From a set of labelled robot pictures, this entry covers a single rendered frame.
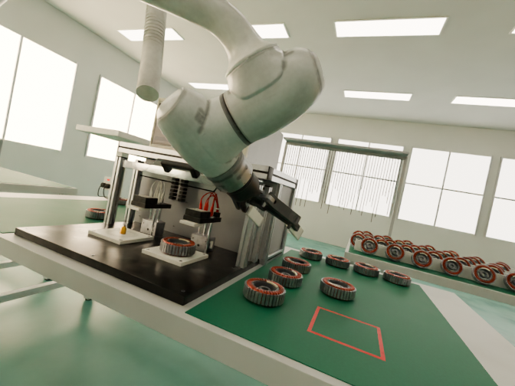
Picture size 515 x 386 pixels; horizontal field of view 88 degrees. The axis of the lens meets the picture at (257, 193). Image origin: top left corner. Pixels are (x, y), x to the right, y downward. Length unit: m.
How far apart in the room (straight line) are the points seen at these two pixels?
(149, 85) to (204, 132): 1.78
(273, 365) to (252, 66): 0.50
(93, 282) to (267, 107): 0.58
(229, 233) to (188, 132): 0.69
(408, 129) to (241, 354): 7.13
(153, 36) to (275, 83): 2.15
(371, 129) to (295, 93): 6.97
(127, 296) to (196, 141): 0.40
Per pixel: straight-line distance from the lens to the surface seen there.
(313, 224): 7.23
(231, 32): 0.49
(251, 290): 0.72
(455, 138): 7.58
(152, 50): 2.47
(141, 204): 1.08
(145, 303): 0.67
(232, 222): 1.09
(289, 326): 0.66
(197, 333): 0.61
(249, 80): 0.45
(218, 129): 0.46
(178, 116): 0.46
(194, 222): 0.93
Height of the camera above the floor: 1.04
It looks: 1 degrees down
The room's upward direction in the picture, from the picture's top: 11 degrees clockwise
